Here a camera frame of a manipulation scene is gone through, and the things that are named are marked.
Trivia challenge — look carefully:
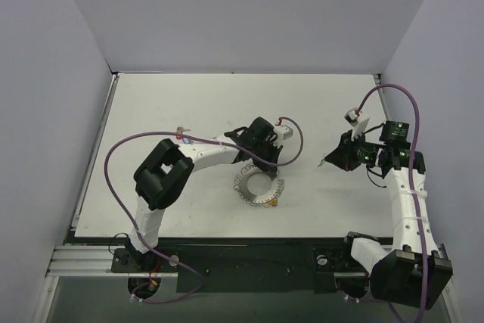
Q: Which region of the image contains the red tag key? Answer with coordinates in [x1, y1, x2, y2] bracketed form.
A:
[176, 126, 190, 140]

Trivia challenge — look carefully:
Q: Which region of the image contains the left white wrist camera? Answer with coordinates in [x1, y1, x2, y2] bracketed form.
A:
[274, 120, 293, 143]

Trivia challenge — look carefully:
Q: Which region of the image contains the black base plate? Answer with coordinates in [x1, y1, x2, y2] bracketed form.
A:
[111, 238, 368, 297]

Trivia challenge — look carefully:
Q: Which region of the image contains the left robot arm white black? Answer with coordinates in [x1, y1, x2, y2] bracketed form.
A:
[126, 117, 293, 272]

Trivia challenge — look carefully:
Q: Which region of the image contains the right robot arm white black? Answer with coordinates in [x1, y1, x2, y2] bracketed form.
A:
[324, 118, 453, 309]

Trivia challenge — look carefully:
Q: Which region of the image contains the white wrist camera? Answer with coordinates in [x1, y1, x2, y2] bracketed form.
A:
[274, 120, 293, 143]
[344, 108, 370, 140]

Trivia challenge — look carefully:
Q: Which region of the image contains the round metal keyring disc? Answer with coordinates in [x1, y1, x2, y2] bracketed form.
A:
[233, 163, 285, 207]

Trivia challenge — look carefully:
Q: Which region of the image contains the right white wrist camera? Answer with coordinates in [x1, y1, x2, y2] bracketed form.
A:
[344, 108, 370, 140]

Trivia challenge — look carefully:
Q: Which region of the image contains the aluminium frame rail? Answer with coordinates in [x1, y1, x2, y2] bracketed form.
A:
[47, 247, 453, 278]

